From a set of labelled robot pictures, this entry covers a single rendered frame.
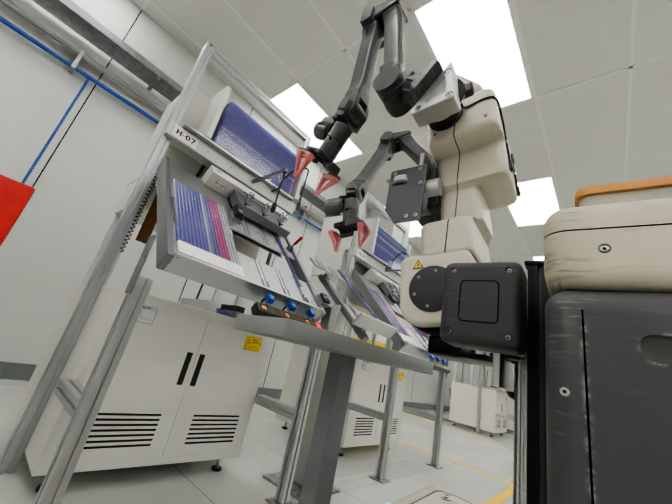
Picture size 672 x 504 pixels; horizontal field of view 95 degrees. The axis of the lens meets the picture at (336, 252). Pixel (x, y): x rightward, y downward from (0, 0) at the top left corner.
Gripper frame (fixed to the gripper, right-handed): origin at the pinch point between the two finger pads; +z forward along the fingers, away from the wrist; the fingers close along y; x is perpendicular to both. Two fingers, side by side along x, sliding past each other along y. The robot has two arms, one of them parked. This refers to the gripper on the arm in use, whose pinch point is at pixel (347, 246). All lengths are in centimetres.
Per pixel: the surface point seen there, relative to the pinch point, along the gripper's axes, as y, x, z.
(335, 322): 36, -50, 9
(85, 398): 43, 40, 54
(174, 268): 37, 35, 18
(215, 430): 70, -21, 61
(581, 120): -119, -184, -207
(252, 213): 58, -1, -33
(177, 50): 187, 36, -236
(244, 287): 33.0, 12.0, 15.5
